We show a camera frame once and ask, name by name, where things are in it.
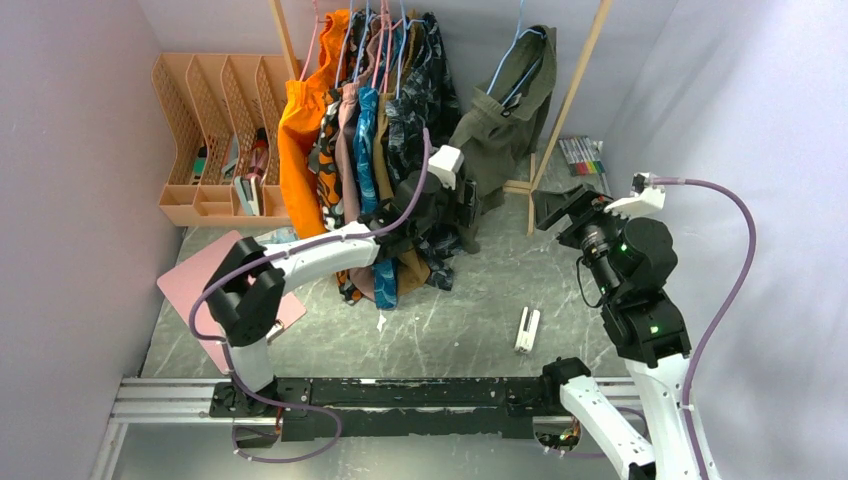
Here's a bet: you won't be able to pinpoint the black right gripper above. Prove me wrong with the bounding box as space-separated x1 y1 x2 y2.
531 180 639 300

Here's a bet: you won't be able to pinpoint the olive green shorts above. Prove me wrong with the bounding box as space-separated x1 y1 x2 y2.
449 25 558 254

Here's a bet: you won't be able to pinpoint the blue wire hanger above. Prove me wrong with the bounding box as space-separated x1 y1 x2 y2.
486 0 548 107

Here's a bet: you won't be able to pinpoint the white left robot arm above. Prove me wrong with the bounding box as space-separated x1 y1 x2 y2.
188 170 476 416

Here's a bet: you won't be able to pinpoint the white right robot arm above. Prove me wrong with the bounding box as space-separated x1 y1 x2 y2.
532 185 720 479

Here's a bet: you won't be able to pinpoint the brown hanging shorts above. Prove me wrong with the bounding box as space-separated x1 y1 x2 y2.
372 21 430 297

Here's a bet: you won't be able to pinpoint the dark leaf-print shorts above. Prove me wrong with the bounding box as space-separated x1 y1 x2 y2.
385 12 463 291

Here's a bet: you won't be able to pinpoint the pink hanging shorts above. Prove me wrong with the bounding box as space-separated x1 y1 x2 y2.
335 16 382 301

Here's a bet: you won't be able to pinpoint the blue patterned shorts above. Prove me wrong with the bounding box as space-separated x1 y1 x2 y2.
353 31 398 310

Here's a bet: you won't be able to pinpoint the black orange patterned shorts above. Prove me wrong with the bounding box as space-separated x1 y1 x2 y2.
309 13 366 306

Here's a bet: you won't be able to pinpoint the orange hanging shorts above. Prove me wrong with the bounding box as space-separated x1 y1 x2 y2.
277 9 350 239

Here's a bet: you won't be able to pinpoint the set of coloured markers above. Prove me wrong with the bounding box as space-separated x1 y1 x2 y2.
558 136 606 176

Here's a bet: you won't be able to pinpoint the wooden clothes rack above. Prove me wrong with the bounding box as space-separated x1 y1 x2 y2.
268 0 613 236

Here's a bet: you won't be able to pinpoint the white stapler on table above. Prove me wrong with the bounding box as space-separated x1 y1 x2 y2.
514 307 541 354

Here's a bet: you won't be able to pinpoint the blue correction tape package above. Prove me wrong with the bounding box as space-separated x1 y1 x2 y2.
255 227 299 245

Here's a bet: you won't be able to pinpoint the peach desk organizer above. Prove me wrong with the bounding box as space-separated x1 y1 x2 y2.
151 53 296 227

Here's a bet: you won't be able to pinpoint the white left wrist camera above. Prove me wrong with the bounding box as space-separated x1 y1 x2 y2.
427 145 465 190

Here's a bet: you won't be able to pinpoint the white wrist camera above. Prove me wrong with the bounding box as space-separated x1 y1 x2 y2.
603 172 666 220
427 145 465 190

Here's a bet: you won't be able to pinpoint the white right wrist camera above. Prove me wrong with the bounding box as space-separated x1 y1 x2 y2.
603 172 666 220

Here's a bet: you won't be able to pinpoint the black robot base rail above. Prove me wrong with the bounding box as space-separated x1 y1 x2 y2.
208 376 571 441

